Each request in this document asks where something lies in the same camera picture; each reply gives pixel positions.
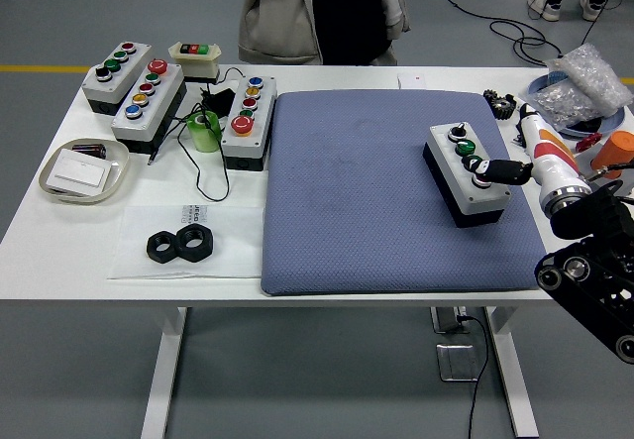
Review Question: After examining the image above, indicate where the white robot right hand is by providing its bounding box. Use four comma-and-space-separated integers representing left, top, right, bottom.
461, 103, 593, 212

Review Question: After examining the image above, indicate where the four-button control box with selector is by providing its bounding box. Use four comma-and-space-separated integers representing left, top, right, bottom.
422, 122, 512, 229

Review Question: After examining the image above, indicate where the five-button box with emergency stop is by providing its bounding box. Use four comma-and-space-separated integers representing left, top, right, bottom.
219, 74, 278, 171
109, 58, 188, 156

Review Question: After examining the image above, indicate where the clear bag of metal parts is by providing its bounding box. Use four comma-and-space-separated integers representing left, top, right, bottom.
518, 81, 595, 131

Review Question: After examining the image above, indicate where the orange cylinder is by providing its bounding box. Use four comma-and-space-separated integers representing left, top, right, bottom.
592, 130, 634, 181

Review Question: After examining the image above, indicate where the black gear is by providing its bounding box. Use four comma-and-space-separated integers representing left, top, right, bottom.
482, 88, 516, 121

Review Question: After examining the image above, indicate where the bubble wrap bag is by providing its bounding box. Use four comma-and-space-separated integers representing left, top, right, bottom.
547, 43, 634, 118

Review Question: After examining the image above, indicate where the blue-grey padded mat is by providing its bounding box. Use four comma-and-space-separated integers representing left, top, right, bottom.
261, 89, 549, 296

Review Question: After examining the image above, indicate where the metal floor socket box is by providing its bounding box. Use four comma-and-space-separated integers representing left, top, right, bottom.
435, 343, 480, 383

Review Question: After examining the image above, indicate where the white table leg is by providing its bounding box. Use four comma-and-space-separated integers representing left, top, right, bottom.
140, 306, 189, 439
482, 306, 540, 439

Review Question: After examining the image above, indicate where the clear printed plastic bag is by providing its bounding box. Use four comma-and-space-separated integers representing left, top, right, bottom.
107, 204, 265, 280

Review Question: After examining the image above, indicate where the black power adapter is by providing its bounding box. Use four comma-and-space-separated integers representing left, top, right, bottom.
199, 86, 238, 116

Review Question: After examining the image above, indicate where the green tape roll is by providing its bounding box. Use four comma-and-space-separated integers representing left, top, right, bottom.
186, 110, 221, 154

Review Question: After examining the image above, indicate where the black hex nut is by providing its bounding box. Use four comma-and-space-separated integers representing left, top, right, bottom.
176, 224, 215, 263
146, 230, 180, 263

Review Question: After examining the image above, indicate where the cream shallow tray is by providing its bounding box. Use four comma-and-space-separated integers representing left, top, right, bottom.
38, 137, 131, 206

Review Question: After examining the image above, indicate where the dark battery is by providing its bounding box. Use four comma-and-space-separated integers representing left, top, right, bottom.
71, 143, 108, 161

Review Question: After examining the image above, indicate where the black floor cable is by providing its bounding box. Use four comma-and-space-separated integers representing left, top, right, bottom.
435, 0, 634, 66

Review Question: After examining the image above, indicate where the black power cable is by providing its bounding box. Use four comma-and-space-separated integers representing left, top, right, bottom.
458, 313, 490, 439

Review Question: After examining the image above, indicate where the cream switch box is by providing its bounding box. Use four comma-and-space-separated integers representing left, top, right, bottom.
167, 41, 223, 83

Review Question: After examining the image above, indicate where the black adapter cord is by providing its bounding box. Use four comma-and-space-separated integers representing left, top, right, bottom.
147, 65, 244, 202

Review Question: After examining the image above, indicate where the white switch plate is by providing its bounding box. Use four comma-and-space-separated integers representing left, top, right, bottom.
53, 148, 113, 193

